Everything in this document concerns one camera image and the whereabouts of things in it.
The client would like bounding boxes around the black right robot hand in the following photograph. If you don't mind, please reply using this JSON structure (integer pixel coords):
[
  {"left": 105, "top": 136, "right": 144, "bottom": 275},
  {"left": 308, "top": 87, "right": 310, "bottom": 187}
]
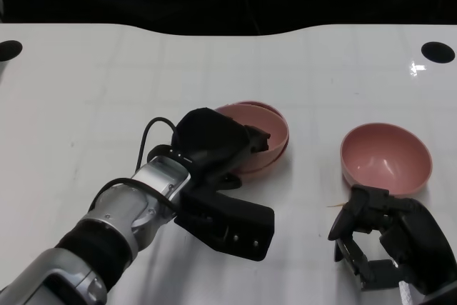
[{"left": 327, "top": 184, "right": 453, "bottom": 297}]

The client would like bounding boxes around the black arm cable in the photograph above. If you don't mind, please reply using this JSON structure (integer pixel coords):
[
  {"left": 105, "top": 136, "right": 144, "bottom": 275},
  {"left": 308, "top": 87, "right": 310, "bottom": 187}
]
[{"left": 89, "top": 116, "right": 179, "bottom": 214}]

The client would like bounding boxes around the black round table grommet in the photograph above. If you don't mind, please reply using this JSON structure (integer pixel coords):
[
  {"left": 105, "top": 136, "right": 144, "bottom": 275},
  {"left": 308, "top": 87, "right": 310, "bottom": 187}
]
[
  {"left": 421, "top": 41, "right": 456, "bottom": 64},
  {"left": 0, "top": 40, "right": 24, "bottom": 62}
]

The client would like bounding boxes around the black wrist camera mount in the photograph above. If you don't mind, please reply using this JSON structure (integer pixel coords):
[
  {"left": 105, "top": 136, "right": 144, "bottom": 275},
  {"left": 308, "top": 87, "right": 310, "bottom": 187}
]
[{"left": 174, "top": 186, "right": 276, "bottom": 262}]

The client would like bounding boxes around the pink plastic bowl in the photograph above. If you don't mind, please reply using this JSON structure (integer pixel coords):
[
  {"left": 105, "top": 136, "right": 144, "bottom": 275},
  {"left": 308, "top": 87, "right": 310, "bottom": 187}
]
[
  {"left": 215, "top": 103, "right": 289, "bottom": 174},
  {"left": 339, "top": 122, "right": 433, "bottom": 198},
  {"left": 228, "top": 100, "right": 287, "bottom": 181}
]

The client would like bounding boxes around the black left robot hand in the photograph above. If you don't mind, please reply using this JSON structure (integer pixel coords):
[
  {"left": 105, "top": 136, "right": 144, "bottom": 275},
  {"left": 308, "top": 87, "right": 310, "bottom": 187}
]
[{"left": 170, "top": 106, "right": 272, "bottom": 191}]

